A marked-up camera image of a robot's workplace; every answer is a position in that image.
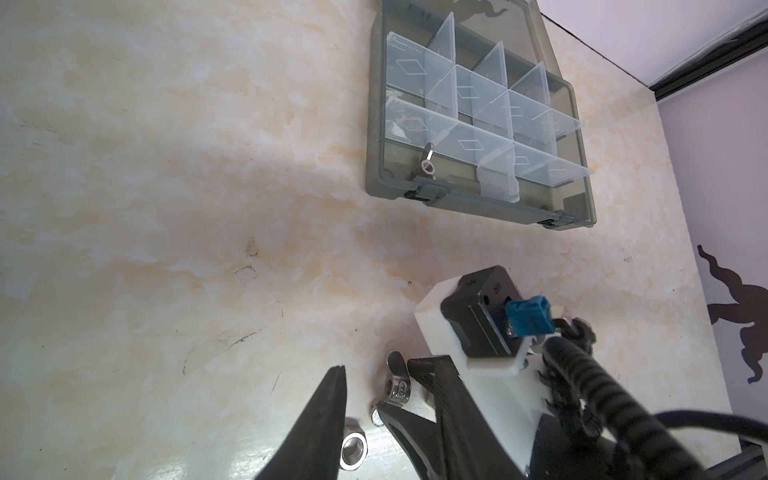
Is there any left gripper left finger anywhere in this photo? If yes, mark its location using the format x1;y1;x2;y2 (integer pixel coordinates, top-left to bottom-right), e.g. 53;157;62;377
256;366;347;479

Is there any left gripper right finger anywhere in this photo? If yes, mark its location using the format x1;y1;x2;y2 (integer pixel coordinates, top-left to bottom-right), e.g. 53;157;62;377
377;356;522;479

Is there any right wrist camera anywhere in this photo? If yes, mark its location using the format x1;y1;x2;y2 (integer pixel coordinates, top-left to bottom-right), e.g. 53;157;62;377
414;266;556;378

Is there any silver wing nut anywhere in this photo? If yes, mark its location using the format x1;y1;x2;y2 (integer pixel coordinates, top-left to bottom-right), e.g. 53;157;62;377
411;142;436;179
370;350;411;427

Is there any black corrugated cable conduit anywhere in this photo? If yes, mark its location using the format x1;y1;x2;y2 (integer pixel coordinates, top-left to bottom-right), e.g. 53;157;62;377
539;317;768;480

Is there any silver hex nut left centre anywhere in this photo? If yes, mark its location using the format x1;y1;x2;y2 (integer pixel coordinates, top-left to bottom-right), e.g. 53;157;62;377
339;418;369;471

